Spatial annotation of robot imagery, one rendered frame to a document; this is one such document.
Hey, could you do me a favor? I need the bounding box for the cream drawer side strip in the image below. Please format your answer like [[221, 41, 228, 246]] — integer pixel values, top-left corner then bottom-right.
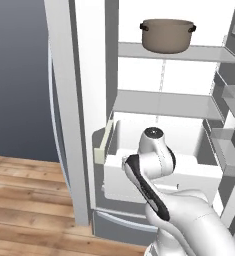
[[93, 119, 115, 165]]

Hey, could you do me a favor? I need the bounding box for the grey glass fridge shelf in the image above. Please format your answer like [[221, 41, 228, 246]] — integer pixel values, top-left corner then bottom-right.
[[112, 88, 225, 122], [117, 41, 235, 66]]

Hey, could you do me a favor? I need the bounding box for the white fridge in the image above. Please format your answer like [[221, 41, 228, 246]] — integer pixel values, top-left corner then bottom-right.
[[43, 0, 235, 248]]

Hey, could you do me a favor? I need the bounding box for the white fridge drawer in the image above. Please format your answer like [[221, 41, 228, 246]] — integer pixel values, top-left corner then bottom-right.
[[102, 118, 224, 205]]

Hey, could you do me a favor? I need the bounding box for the grey freezer drawer front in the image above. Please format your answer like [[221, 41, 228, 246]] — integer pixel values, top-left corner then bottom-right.
[[92, 207, 160, 248]]

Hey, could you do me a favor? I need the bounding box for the white fridge door with handle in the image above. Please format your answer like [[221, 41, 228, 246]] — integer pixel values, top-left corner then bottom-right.
[[43, 0, 91, 228]]

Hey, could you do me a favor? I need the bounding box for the curved silver fridge door handle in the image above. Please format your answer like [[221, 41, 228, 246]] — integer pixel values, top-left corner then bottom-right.
[[47, 41, 72, 193]]

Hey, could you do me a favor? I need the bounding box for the silver freezer drawer handle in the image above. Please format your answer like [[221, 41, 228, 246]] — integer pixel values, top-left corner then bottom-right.
[[95, 210, 159, 234]]

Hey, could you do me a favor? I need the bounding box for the brown pot with black handles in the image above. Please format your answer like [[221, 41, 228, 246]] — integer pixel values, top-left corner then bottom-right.
[[139, 18, 197, 55]]

